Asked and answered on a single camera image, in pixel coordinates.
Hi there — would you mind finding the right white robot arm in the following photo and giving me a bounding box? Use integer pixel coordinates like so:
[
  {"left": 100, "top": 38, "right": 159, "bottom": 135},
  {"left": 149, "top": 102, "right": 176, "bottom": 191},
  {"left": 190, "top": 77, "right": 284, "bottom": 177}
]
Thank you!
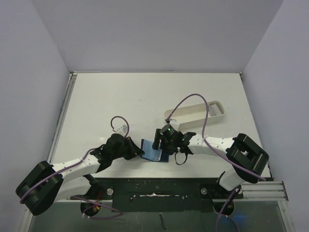
[{"left": 152, "top": 124, "right": 269, "bottom": 198}]

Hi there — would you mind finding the aluminium rail right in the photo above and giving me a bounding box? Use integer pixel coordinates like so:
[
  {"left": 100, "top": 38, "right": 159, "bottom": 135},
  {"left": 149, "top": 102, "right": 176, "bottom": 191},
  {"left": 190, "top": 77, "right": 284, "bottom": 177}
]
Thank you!
[{"left": 241, "top": 181, "right": 289, "bottom": 201}]

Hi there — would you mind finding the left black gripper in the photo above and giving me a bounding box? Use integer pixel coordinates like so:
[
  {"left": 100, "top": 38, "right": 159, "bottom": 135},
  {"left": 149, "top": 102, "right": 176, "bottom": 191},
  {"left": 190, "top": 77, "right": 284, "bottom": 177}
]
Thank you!
[{"left": 112, "top": 136, "right": 144, "bottom": 160}]

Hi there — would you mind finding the blue card holder wallet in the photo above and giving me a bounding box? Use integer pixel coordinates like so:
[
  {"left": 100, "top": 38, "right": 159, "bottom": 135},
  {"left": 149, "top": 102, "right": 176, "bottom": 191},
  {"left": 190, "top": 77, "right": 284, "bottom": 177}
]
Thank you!
[{"left": 141, "top": 139, "right": 170, "bottom": 162}]

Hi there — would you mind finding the white oblong tray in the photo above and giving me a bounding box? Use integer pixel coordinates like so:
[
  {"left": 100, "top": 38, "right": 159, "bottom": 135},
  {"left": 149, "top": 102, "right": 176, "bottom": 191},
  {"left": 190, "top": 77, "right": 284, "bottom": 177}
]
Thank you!
[{"left": 170, "top": 101, "right": 225, "bottom": 131}]

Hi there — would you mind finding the aluminium rail left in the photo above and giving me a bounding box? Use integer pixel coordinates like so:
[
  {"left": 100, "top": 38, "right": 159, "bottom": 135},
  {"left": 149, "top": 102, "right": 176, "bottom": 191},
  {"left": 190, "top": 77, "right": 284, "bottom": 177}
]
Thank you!
[{"left": 47, "top": 72, "right": 78, "bottom": 163}]

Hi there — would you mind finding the black cable loop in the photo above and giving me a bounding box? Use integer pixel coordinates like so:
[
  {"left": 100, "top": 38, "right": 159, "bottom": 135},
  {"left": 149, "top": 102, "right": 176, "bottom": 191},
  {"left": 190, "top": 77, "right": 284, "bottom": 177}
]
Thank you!
[{"left": 175, "top": 151, "right": 189, "bottom": 166}]

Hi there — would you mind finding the aluminium rail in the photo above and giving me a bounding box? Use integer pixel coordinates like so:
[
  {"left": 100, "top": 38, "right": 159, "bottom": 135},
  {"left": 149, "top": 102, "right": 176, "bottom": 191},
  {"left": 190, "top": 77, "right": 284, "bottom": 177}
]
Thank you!
[
  {"left": 47, "top": 72, "right": 78, "bottom": 163},
  {"left": 241, "top": 181, "right": 289, "bottom": 201}
]

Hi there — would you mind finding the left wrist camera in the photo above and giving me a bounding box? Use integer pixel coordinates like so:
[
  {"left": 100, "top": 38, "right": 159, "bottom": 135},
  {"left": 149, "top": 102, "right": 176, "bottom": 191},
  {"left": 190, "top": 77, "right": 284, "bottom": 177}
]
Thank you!
[{"left": 113, "top": 125, "right": 128, "bottom": 137}]

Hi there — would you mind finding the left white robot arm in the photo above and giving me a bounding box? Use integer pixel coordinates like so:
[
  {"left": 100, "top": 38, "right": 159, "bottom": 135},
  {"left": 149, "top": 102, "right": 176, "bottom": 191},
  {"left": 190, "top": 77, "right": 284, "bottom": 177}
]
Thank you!
[{"left": 15, "top": 133, "right": 144, "bottom": 216}]

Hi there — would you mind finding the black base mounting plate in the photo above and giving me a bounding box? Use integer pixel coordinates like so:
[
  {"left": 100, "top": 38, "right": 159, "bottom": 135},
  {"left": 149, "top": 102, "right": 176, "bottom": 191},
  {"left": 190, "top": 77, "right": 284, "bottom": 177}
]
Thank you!
[{"left": 80, "top": 178, "right": 231, "bottom": 213}]

